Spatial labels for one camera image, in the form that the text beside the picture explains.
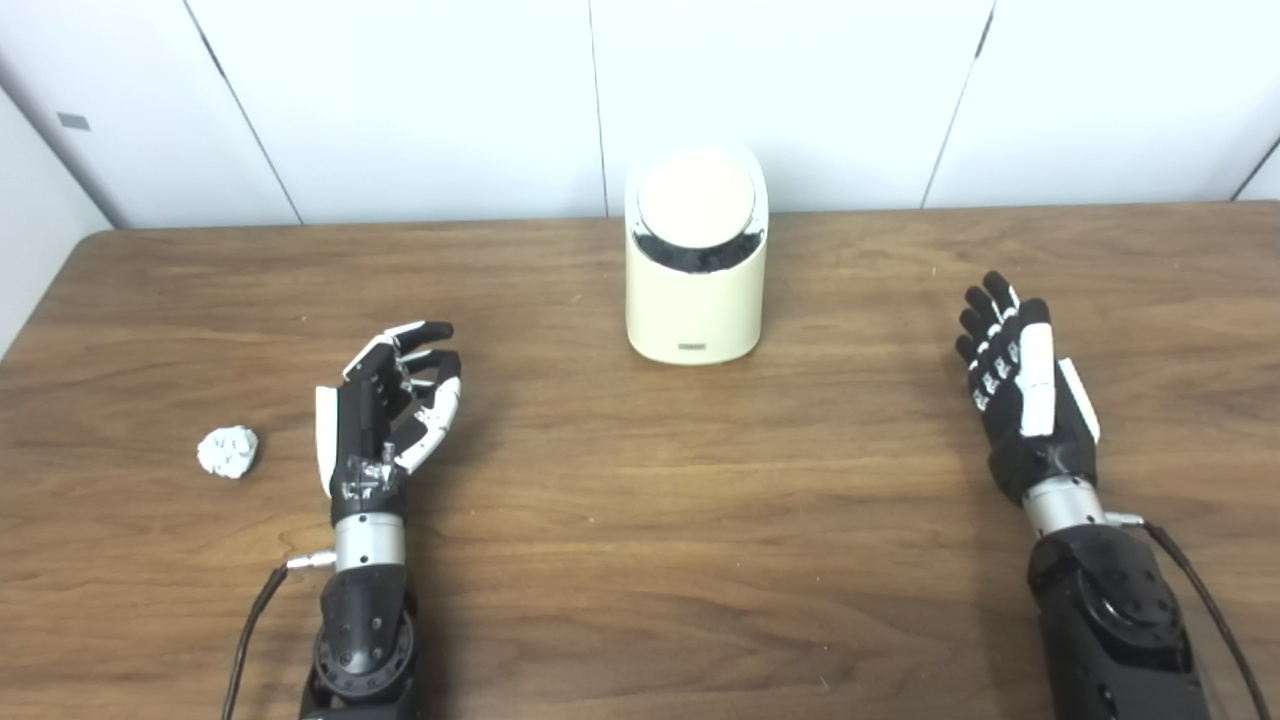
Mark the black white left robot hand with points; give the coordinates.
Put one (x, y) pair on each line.
(365, 420)

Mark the small grey wall tag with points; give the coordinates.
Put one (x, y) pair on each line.
(73, 121)

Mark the cream round bin lid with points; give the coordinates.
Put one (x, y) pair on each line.
(697, 198)

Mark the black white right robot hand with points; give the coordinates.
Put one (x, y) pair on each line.
(1050, 440)

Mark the cream-colored bin body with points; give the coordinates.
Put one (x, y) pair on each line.
(695, 310)

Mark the white paper ball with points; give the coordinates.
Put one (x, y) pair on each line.
(228, 452)

